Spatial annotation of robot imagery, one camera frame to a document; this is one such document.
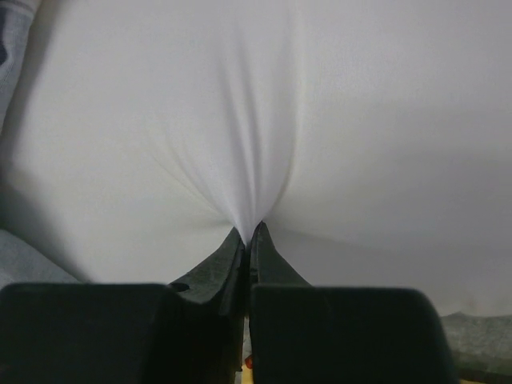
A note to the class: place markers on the blue patterned pillowcase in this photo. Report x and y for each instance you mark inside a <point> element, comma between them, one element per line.
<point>20,262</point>

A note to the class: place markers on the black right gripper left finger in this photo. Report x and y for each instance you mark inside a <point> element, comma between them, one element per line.
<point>188,331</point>

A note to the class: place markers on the white pillow insert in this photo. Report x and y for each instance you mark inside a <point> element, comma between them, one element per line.
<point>372,137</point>

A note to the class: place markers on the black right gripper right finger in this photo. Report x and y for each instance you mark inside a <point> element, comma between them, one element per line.
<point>310,334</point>

